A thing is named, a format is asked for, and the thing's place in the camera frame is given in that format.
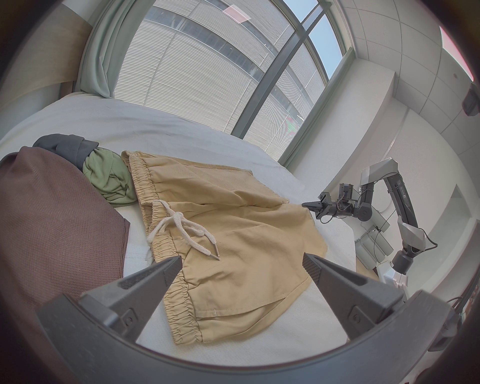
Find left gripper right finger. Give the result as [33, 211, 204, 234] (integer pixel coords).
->
[301, 253, 406, 343]

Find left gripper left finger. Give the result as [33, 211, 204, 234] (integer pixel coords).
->
[78, 256, 184, 343]

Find tan drawstring shorts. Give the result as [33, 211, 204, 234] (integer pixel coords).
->
[121, 151, 328, 346]

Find bed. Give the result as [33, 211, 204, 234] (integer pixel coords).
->
[0, 0, 379, 357]

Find brown shorts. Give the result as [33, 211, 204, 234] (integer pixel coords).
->
[0, 146, 131, 319]

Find green garment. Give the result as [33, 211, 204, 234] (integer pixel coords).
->
[82, 147, 136, 208]

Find black garment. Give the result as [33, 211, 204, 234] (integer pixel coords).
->
[32, 134, 100, 177]

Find window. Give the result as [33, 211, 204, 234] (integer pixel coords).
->
[112, 0, 355, 167]

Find grey-green curtain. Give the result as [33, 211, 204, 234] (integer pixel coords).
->
[77, 0, 141, 99]

